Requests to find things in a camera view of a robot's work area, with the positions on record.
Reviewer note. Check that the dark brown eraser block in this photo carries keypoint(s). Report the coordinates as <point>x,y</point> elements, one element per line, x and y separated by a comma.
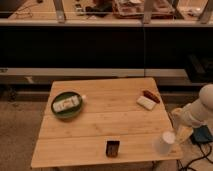
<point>112,148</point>

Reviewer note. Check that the green round plate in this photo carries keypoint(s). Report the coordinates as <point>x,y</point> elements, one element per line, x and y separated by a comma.
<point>70,113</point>

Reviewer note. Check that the white rectangular block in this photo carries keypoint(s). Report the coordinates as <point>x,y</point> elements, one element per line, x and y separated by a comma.
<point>146,103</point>

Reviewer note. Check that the white tube on plate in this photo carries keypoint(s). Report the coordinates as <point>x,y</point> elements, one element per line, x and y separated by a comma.
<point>67,103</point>

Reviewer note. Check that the dark red snack bar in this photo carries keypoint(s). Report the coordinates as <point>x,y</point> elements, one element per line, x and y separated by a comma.
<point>151,96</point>

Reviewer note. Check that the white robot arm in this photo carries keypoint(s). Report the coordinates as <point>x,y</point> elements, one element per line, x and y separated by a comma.
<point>195,114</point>

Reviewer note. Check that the black power adapter box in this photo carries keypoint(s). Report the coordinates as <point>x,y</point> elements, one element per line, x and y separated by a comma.
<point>201,135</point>

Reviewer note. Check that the wooden folding table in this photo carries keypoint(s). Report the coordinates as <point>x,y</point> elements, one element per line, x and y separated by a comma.
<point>110,113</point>

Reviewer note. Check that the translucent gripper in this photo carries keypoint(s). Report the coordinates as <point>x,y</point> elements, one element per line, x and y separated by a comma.
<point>182,133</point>

